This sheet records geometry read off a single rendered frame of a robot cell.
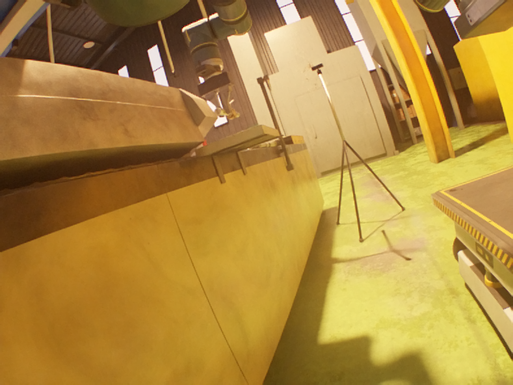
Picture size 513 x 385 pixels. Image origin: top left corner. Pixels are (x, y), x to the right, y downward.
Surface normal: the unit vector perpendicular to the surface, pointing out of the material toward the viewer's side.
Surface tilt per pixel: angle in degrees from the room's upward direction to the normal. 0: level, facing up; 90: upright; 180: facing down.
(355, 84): 90
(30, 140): 80
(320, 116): 90
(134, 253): 90
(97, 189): 90
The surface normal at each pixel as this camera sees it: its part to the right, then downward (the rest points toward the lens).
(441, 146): -0.29, 0.18
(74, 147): 0.83, -0.43
